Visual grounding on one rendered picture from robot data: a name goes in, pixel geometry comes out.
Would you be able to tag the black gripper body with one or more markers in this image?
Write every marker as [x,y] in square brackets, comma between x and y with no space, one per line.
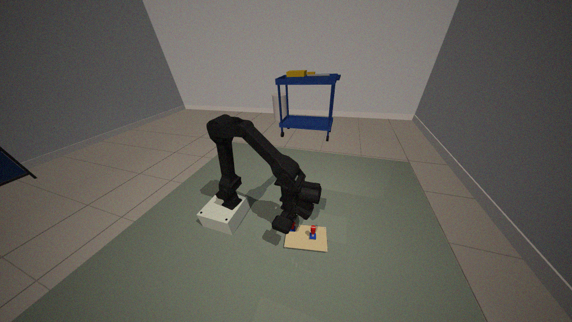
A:
[283,223]

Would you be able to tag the tan board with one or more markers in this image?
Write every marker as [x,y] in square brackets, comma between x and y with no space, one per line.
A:
[307,238]

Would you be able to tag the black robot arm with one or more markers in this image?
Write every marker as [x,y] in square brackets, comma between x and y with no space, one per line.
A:
[223,129]

